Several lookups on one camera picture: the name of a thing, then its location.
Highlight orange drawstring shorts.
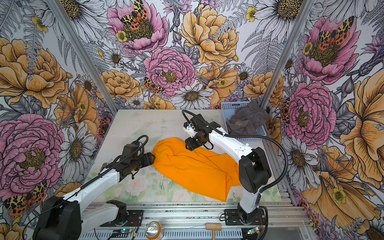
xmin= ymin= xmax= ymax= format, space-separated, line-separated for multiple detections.
xmin=152 ymin=138 xmax=241 ymax=202

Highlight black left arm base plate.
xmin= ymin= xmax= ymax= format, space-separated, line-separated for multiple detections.
xmin=101 ymin=210 xmax=144 ymax=227

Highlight orange rimmed tape roll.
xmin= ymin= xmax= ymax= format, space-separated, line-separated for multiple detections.
xmin=145 ymin=221 xmax=165 ymax=240

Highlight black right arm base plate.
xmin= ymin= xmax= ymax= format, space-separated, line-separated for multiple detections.
xmin=224 ymin=206 xmax=268 ymax=226

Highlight aluminium frame corner post right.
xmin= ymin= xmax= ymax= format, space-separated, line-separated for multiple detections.
xmin=259 ymin=0 xmax=315 ymax=109

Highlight light blue perforated laundry basket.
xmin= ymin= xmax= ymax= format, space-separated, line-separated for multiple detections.
xmin=221 ymin=101 xmax=269 ymax=143

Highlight aluminium frame corner post left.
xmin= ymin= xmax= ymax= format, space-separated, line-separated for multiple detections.
xmin=47 ymin=1 xmax=119 ymax=116

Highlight grey crumpled garment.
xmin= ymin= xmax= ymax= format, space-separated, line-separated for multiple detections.
xmin=227 ymin=101 xmax=269 ymax=136

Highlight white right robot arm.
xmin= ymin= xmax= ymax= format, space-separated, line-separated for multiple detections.
xmin=182 ymin=110 xmax=272 ymax=225

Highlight aluminium frame corner post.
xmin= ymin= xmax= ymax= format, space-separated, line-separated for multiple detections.
xmin=259 ymin=0 xmax=315 ymax=109
xmin=47 ymin=1 xmax=119 ymax=116

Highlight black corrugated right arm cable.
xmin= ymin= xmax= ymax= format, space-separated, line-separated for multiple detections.
xmin=181 ymin=109 xmax=289 ymax=240

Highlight small wooden mallet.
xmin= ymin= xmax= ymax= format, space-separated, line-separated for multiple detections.
xmin=205 ymin=223 xmax=222 ymax=240

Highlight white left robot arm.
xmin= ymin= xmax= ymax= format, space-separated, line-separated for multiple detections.
xmin=33 ymin=144 xmax=156 ymax=240

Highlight aluminium front rail frame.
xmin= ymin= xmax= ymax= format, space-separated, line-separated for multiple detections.
xmin=78 ymin=202 xmax=316 ymax=240

